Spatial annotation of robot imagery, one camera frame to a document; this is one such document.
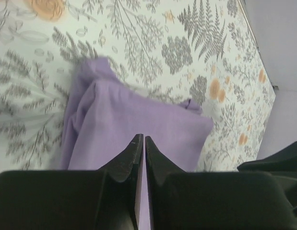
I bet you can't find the purple t shirt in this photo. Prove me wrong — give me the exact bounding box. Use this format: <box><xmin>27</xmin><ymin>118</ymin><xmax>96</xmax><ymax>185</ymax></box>
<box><xmin>60</xmin><ymin>57</ymin><xmax>214</xmax><ymax>230</ymax></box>

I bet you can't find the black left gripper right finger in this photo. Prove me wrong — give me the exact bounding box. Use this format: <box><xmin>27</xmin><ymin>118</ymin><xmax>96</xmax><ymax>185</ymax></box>
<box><xmin>145</xmin><ymin>137</ymin><xmax>297</xmax><ymax>230</ymax></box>

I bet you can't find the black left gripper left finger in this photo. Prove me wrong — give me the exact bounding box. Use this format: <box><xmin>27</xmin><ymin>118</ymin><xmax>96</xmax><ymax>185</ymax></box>
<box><xmin>0</xmin><ymin>134</ymin><xmax>143</xmax><ymax>230</ymax></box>

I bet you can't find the floral patterned table mat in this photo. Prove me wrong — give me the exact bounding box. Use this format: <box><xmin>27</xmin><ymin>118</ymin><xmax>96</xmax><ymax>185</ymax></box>
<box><xmin>0</xmin><ymin>0</ymin><xmax>275</xmax><ymax>172</ymax></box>

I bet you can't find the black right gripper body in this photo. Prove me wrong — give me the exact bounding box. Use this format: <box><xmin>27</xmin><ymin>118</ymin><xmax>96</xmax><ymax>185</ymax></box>
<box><xmin>237</xmin><ymin>141</ymin><xmax>297</xmax><ymax>217</ymax></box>

